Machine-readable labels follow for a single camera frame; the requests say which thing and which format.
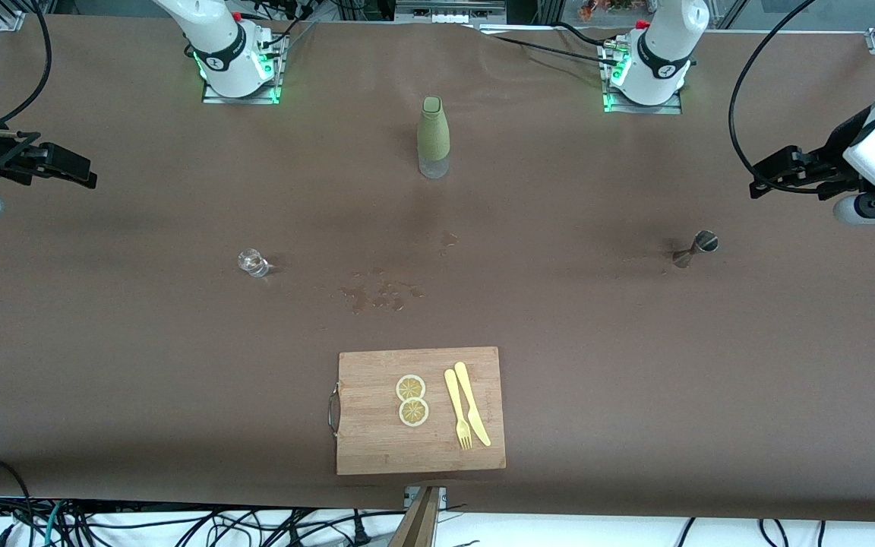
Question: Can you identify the steel double jigger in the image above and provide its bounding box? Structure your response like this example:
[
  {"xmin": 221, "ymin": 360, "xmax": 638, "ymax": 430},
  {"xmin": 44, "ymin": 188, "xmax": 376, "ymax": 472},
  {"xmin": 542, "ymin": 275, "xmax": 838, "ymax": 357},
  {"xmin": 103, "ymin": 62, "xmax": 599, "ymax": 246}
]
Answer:
[{"xmin": 671, "ymin": 230, "xmax": 719, "ymax": 268}]

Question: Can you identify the clear glass cup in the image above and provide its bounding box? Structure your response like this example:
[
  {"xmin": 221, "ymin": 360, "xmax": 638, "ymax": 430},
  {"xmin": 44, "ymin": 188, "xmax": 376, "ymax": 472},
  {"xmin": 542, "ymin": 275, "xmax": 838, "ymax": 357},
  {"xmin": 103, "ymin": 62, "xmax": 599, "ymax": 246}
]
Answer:
[{"xmin": 237, "ymin": 248, "xmax": 271, "ymax": 279}]

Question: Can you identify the brown table cover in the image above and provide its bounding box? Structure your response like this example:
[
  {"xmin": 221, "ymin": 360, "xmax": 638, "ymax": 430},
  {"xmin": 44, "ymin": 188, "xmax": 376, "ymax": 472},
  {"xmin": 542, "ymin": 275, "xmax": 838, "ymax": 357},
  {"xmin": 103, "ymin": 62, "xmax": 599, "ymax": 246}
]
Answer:
[{"xmin": 0, "ymin": 14, "xmax": 875, "ymax": 525}]

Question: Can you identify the large spilled liquid puddle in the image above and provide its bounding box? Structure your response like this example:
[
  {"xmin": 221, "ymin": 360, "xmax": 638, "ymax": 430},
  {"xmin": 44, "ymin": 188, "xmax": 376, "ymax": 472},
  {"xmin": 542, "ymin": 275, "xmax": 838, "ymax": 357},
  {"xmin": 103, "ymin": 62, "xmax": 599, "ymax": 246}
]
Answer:
[{"xmin": 340, "ymin": 266, "xmax": 425, "ymax": 315}]

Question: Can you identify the green sleeved glass bottle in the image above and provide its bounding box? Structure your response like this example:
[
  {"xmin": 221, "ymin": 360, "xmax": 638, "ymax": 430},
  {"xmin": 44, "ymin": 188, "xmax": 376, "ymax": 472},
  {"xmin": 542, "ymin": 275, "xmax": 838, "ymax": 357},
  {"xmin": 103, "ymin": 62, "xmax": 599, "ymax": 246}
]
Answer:
[{"xmin": 417, "ymin": 96, "xmax": 451, "ymax": 180}]

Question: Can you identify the grey power strip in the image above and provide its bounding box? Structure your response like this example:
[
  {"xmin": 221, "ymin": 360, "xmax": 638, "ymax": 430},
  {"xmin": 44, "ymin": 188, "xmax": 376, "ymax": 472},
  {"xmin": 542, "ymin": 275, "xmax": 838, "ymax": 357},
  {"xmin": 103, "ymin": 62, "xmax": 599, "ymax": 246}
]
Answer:
[{"xmin": 396, "ymin": 0, "xmax": 507, "ymax": 25}]

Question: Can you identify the yellow plastic knife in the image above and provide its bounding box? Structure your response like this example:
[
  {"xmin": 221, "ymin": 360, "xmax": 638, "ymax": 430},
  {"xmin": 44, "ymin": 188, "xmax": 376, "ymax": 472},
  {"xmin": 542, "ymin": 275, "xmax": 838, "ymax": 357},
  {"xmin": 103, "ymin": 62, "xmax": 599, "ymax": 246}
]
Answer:
[{"xmin": 453, "ymin": 362, "xmax": 492, "ymax": 447}]

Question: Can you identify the yellow plastic fork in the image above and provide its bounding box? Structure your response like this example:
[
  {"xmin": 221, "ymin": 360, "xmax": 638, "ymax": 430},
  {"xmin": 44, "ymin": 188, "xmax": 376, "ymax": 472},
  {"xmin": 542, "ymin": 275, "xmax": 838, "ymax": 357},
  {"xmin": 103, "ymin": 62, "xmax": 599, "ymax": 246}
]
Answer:
[{"xmin": 444, "ymin": 368, "xmax": 473, "ymax": 451}]

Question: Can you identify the wooden cutting board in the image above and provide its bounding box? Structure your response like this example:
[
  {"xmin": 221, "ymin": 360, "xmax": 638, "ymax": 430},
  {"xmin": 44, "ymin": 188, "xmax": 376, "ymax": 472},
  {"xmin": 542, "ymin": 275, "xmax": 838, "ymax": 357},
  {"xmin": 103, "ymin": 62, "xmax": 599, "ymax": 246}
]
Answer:
[{"xmin": 329, "ymin": 346, "xmax": 507, "ymax": 476}]

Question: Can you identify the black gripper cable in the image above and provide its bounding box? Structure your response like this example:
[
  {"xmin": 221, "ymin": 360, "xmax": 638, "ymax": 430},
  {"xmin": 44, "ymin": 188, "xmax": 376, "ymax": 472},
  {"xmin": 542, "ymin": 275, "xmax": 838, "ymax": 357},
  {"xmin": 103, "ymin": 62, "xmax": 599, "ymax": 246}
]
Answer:
[
  {"xmin": 728, "ymin": 0, "xmax": 818, "ymax": 194},
  {"xmin": 0, "ymin": 0, "xmax": 52, "ymax": 122}
]

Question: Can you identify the short black base cable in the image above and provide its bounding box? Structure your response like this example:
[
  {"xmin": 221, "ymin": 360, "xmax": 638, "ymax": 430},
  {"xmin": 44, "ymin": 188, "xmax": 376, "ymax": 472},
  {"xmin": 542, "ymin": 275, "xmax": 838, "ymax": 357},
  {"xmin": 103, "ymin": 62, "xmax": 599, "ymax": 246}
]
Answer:
[{"xmin": 551, "ymin": 21, "xmax": 621, "ymax": 48}]

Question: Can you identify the long black base cable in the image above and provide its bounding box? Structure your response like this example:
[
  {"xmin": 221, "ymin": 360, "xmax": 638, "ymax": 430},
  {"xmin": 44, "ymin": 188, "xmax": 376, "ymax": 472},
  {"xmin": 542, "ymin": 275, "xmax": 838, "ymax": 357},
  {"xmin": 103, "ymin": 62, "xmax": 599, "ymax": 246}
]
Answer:
[{"xmin": 483, "ymin": 32, "xmax": 624, "ymax": 69}]

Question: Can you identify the green cable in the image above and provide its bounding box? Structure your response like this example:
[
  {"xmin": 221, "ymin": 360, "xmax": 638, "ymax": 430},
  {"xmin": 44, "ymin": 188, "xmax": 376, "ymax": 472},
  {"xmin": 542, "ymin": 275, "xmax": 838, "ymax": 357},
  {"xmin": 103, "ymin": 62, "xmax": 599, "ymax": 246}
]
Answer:
[{"xmin": 44, "ymin": 503, "xmax": 68, "ymax": 547}]

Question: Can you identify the metal post bracket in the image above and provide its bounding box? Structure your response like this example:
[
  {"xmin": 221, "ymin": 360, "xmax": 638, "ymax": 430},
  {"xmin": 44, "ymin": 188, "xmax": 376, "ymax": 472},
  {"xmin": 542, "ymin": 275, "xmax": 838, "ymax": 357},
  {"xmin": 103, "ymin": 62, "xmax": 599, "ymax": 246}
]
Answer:
[{"xmin": 405, "ymin": 486, "xmax": 447, "ymax": 511}]

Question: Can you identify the wooden post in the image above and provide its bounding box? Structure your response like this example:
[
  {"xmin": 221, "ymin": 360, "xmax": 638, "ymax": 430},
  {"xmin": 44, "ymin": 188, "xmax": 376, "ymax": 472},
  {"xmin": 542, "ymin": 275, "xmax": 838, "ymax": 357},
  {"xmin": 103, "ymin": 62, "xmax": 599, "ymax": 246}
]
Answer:
[{"xmin": 388, "ymin": 486, "xmax": 442, "ymax": 547}]

